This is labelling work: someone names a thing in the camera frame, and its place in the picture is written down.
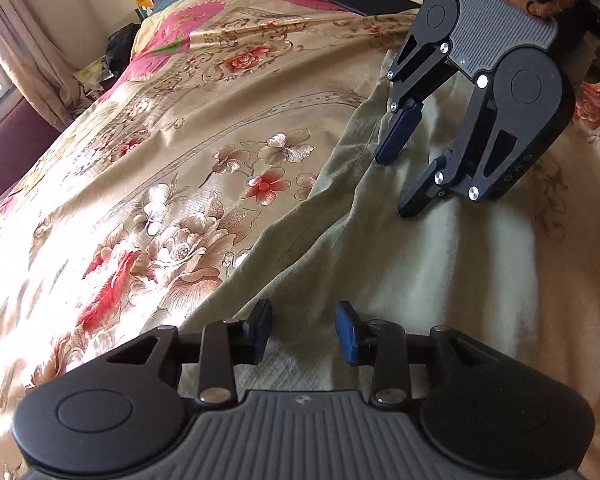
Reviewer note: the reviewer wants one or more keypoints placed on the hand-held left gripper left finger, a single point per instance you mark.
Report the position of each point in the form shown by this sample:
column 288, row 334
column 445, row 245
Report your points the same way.
column 260, row 329

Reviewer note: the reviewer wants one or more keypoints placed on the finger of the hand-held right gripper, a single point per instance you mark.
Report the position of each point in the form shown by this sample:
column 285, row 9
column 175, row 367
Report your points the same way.
column 472, row 170
column 399, row 132

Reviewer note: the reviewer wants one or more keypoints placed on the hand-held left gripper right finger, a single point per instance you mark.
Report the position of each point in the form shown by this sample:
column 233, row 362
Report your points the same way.
column 346, row 334

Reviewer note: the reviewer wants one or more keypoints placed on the olive green pants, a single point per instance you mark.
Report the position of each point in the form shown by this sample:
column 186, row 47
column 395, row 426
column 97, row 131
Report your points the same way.
column 330, row 240

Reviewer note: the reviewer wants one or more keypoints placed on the dark blue cushion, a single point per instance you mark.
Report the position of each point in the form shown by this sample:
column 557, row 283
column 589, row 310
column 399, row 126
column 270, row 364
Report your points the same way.
column 370, row 1

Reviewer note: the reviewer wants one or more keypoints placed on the floral satin bedspread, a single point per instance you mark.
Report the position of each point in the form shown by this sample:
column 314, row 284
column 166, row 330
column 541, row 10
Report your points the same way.
column 180, row 135

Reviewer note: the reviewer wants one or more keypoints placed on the pile of papers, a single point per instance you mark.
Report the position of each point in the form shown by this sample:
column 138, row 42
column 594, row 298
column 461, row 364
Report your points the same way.
column 91, row 72

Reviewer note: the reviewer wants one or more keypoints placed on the maroon headboard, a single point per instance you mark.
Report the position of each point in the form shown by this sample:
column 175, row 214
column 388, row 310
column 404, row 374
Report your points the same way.
column 10, row 150

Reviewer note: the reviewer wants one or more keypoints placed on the beige curtain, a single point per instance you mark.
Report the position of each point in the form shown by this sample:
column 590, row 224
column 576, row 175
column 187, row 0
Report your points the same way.
column 30, row 35

